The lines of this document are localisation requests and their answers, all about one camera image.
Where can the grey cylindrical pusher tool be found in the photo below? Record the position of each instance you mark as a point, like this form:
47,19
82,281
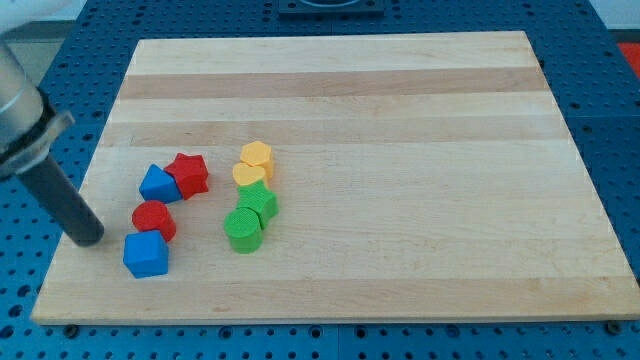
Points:
50,186

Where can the red cylinder block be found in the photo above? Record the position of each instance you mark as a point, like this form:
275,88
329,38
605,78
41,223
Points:
154,215

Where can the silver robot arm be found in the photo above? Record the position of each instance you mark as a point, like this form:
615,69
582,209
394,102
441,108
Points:
29,127

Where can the red star block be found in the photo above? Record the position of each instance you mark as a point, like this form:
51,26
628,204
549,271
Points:
190,174

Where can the green star block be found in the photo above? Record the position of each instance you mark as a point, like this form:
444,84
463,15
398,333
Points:
260,199

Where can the blue triangle block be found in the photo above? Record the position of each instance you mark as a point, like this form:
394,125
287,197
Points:
159,185

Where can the blue cube block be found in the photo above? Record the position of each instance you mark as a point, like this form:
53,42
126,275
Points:
146,254

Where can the yellow heart block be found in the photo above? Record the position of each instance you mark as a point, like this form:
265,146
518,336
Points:
245,175

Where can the green cylinder block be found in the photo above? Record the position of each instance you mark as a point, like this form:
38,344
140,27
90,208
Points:
244,231

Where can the yellow hexagon block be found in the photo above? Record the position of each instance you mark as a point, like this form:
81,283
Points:
260,154

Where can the dark mounting plate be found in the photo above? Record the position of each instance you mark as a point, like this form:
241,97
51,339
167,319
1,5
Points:
297,8

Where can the wooden board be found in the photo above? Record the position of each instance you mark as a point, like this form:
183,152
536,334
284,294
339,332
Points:
420,178

